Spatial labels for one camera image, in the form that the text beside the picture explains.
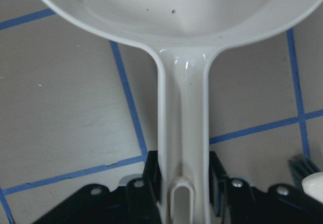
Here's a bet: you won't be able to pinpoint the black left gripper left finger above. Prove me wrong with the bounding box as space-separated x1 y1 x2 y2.
35 151 162 223

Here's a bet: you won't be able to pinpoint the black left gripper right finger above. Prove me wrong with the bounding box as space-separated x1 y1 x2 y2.
209 151 322 223

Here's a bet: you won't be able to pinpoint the white hand brush black bristles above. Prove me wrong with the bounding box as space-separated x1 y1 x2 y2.
288 154 322 203

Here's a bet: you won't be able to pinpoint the white plastic dustpan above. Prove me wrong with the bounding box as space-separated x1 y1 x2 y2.
42 0 322 223

